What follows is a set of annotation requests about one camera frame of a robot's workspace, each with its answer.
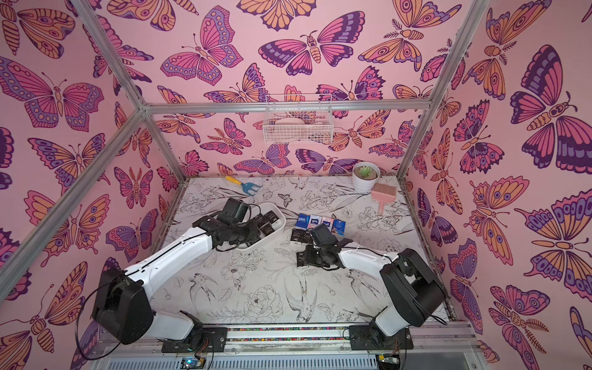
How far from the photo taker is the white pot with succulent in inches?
42.6

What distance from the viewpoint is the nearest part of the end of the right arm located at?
2.13 feet

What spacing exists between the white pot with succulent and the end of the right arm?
0.43m
